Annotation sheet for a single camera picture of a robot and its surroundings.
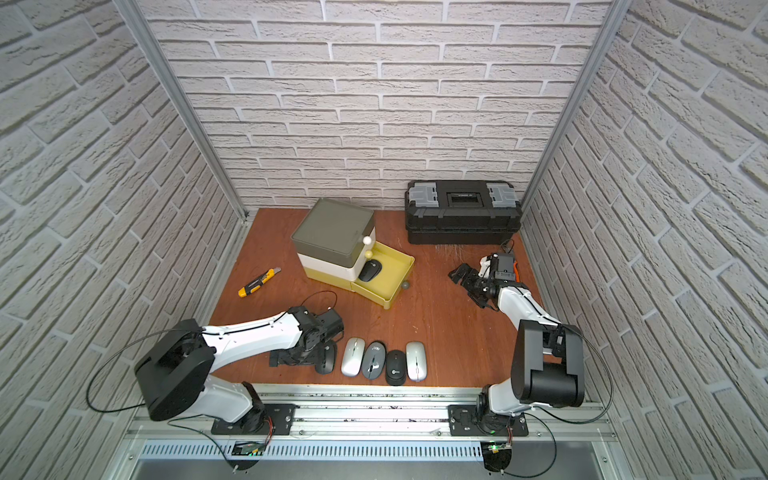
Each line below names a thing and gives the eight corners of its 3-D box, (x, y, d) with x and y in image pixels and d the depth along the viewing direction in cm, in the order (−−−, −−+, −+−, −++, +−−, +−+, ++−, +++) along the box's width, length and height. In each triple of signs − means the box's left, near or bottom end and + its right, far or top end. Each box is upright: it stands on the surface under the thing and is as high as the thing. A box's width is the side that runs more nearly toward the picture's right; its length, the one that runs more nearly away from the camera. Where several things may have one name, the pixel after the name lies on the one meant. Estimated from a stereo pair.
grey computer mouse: (359, 376, 83) (359, 374, 81) (369, 342, 89) (368, 339, 87) (379, 381, 82) (379, 378, 80) (387, 346, 88) (387, 343, 86)
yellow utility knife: (238, 294, 98) (235, 291, 97) (278, 267, 105) (276, 264, 104) (242, 300, 97) (239, 296, 95) (282, 272, 104) (280, 268, 102)
